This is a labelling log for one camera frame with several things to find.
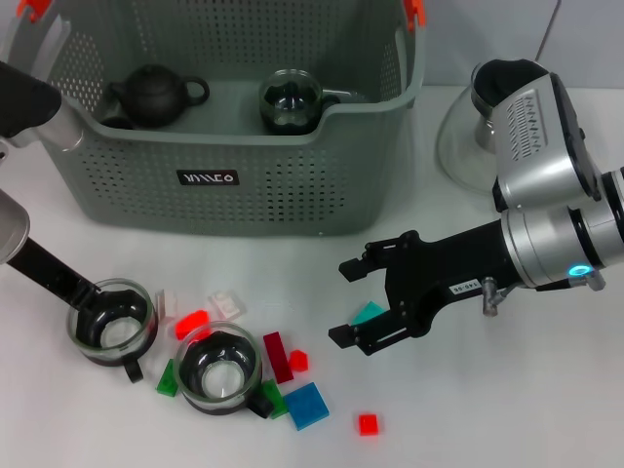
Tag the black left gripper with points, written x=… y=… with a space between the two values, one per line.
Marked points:
x=49 y=273

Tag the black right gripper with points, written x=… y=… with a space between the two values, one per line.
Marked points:
x=453 y=263

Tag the glass teacup with black base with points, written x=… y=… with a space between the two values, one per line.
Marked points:
x=117 y=336
x=290 y=105
x=219 y=385

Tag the grey perforated storage bin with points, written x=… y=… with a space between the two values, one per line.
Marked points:
x=244 y=195

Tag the teal square building brick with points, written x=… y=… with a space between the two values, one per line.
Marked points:
x=368 y=312

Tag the clear building brick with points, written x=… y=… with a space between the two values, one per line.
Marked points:
x=226 y=303
x=168 y=304

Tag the small red sloped brick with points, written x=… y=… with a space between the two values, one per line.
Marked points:
x=298 y=362

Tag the red building brick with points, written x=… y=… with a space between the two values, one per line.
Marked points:
x=191 y=322

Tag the dark red long brick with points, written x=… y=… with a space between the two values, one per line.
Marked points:
x=279 y=358

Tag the green building brick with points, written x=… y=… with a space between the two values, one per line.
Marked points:
x=166 y=382
x=278 y=400

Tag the blue square building brick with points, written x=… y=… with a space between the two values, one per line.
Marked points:
x=306 y=405

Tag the small red square brick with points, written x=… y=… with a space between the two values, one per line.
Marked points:
x=368 y=425

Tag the dark clay teapot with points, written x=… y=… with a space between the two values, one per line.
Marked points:
x=151 y=97

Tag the left wrist camera housing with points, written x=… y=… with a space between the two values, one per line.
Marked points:
x=29 y=102

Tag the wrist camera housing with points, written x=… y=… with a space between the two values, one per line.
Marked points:
x=29 y=102
x=536 y=136

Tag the right wrist camera housing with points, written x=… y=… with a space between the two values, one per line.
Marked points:
x=536 y=136

